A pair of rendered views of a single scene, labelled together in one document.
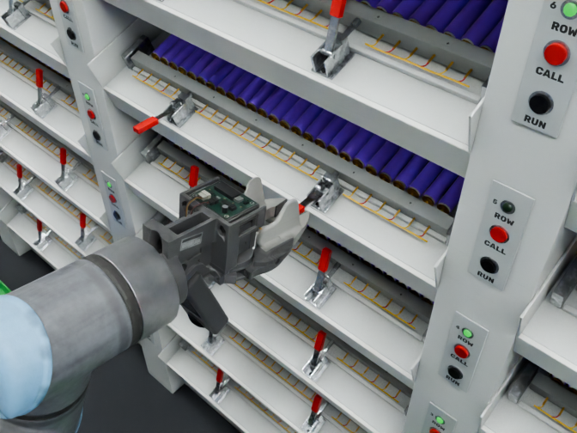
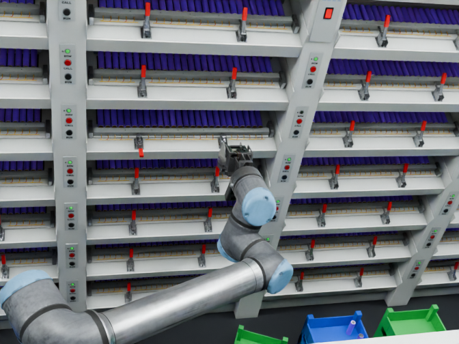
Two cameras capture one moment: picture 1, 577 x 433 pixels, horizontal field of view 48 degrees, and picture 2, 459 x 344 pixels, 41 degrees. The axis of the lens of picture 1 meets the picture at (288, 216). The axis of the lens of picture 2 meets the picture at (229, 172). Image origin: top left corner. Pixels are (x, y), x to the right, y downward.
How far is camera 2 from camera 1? 1.45 m
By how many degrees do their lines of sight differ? 45
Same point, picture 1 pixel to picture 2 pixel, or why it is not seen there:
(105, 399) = not seen: outside the picture
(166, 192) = (114, 191)
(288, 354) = (193, 230)
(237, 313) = (158, 231)
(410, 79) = (257, 89)
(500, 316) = (299, 147)
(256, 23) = (192, 91)
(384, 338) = not seen: hidden behind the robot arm
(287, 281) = (199, 191)
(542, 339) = (310, 147)
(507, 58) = (300, 74)
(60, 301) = (261, 183)
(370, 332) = not seen: hidden behind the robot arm
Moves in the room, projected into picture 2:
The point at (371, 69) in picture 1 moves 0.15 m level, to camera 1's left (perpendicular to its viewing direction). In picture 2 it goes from (243, 91) to (214, 109)
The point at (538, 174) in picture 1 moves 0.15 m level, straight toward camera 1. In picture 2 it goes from (309, 99) to (337, 127)
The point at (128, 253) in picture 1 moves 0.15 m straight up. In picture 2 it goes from (249, 169) to (259, 124)
